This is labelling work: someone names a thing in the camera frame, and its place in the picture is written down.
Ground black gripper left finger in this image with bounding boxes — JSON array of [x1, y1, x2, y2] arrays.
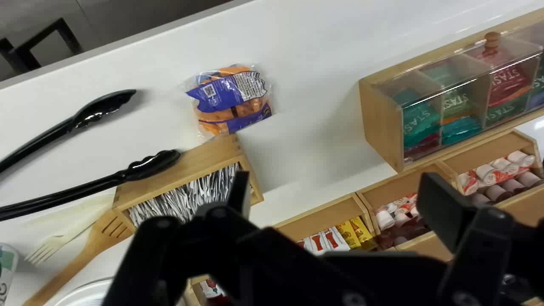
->
[[101, 169, 364, 306]]

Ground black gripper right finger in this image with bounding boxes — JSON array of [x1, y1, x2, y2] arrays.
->
[[415, 172, 544, 306]]

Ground white sugar sachet pile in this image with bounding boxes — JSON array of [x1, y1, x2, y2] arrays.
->
[[125, 164, 240, 228]]

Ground yellow red white sachet pile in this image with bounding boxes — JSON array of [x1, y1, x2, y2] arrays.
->
[[300, 216, 378, 257]]

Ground wooden tiered sachet shelf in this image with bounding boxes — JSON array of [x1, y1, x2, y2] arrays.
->
[[181, 130, 544, 306]]

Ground clear round plate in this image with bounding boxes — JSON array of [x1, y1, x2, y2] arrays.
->
[[50, 276, 116, 306]]

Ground white plastic fork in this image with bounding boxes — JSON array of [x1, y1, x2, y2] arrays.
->
[[24, 218, 101, 269]]

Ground teal tea bag stack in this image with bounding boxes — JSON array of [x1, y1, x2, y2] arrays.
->
[[403, 99, 444, 160]]

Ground green tea bag stack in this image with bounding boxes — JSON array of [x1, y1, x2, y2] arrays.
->
[[441, 90, 485, 147]]

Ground white green printed cup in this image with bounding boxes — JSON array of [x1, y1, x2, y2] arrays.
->
[[0, 243, 21, 306]]

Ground blue tea bag stack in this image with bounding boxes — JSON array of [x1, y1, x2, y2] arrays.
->
[[529, 73, 544, 113]]

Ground black plastic tongs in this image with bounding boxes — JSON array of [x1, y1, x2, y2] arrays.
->
[[0, 89, 184, 223]]

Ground blue clear snack bag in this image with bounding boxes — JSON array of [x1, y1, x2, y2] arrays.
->
[[184, 63, 276, 138]]

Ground red tea bag stack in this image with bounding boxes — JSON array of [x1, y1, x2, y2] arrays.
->
[[487, 58, 538, 126]]

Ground bamboo tea box clear lid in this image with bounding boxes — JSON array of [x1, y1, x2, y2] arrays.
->
[[357, 31, 544, 175]]

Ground black chair frame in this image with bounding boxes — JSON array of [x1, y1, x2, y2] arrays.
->
[[0, 16, 84, 73]]

